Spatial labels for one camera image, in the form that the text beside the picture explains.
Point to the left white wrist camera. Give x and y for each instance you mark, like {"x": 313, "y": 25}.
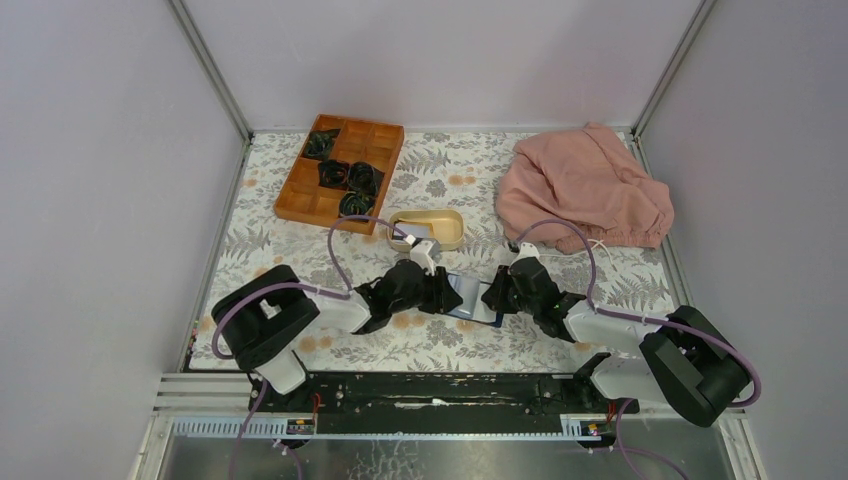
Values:
{"x": 423, "y": 252}

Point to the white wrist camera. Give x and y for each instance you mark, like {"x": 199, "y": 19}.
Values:
{"x": 523, "y": 250}
{"x": 423, "y": 252}

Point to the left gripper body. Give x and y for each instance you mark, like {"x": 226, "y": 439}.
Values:
{"x": 433, "y": 290}

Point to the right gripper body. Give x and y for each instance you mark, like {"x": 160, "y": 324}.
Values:
{"x": 505, "y": 289}

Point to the floral table mat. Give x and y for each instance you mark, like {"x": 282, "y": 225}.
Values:
{"x": 460, "y": 171}

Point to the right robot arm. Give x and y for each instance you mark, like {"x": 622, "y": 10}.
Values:
{"x": 680, "y": 360}

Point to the pink cloth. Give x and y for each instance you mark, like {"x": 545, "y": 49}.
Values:
{"x": 568, "y": 186}

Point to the black rolled item bottom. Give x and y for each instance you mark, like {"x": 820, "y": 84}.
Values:
{"x": 356, "y": 204}

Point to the black rolled item top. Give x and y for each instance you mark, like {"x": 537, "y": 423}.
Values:
{"x": 320, "y": 143}

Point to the wooden compartment tray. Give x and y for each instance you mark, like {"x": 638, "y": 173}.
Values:
{"x": 301, "y": 199}

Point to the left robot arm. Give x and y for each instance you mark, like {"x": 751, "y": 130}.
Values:
{"x": 258, "y": 324}

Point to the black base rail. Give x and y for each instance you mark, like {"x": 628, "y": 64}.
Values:
{"x": 441, "y": 403}

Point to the blue leather card holder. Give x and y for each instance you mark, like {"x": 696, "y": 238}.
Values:
{"x": 472, "y": 307}

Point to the black rolled item middle right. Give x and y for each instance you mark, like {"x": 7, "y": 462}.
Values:
{"x": 364, "y": 178}

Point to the black rolled item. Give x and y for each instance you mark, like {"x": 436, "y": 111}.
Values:
{"x": 356, "y": 204}
{"x": 364, "y": 178}
{"x": 333, "y": 174}
{"x": 320, "y": 143}

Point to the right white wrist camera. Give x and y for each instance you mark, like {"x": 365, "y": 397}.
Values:
{"x": 523, "y": 250}

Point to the black rolled item middle left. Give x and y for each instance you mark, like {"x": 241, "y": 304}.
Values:
{"x": 333, "y": 174}

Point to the grey card in tray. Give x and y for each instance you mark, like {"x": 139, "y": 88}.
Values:
{"x": 416, "y": 229}

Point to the cream oval tray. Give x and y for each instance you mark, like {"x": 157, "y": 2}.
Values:
{"x": 447, "y": 226}

